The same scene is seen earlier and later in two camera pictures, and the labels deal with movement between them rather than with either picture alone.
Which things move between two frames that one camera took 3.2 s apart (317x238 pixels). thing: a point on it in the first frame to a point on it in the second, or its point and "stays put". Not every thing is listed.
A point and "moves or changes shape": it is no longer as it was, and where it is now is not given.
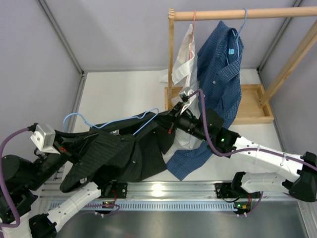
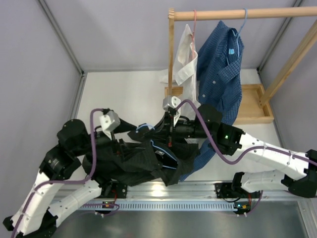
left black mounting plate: x=121 y=189 stays put
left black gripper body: x=46 y=165 to x=103 y=141
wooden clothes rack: x=254 y=107 stays put
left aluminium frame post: x=62 y=36 stays put
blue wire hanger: x=96 y=127 to x=168 y=160
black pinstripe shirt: x=128 y=150 moves or changes shape
